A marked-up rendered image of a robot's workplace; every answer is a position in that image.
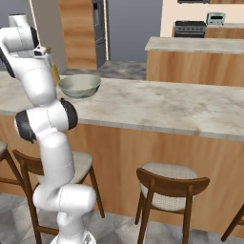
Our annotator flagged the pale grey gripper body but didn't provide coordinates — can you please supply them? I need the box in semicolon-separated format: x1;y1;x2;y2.
43;47;54;70

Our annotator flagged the grey-green ice bowl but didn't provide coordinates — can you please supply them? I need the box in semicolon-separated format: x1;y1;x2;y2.
57;73;102;100

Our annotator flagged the tall wooden cupboard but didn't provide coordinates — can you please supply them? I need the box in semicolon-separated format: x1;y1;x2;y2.
57;0;98;71

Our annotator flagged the grey steel fridge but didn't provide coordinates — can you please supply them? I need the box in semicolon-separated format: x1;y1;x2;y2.
91;0;108;70

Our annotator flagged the wooden stool with beige seat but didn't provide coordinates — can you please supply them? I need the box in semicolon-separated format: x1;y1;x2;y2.
11;149;106;244
0;140;25;192
134;162;211;244
220;203;244;243

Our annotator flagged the wooden kitchen island with marble top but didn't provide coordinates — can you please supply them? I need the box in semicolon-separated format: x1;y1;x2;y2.
0;70;244;239

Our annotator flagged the black oven with hob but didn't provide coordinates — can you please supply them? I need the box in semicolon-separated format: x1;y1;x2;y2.
173;20;208;39

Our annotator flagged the wooden counter with marble top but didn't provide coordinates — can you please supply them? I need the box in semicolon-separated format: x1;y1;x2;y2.
144;35;244;88

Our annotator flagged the dark range hood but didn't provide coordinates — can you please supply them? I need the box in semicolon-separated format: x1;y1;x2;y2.
176;0;211;5

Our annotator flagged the pale green toaster oven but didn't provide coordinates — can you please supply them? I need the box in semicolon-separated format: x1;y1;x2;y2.
205;11;227;27

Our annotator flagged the wooden base cupboards run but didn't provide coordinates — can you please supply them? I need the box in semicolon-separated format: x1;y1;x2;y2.
204;22;244;40

